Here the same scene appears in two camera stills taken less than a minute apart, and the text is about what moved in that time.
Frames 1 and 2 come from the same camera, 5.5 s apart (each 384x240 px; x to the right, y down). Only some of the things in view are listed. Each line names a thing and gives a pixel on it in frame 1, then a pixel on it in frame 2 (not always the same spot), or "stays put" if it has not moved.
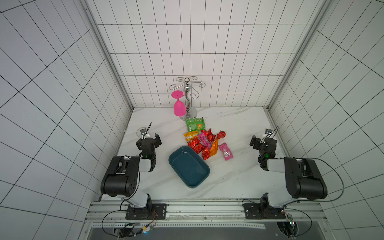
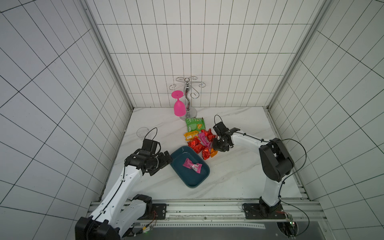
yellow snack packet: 189,135 stays put
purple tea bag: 204,139 stays put
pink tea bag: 227,152 to 189,164
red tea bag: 206,153 stays put
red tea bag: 210,137 stays put
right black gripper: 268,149 to 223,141
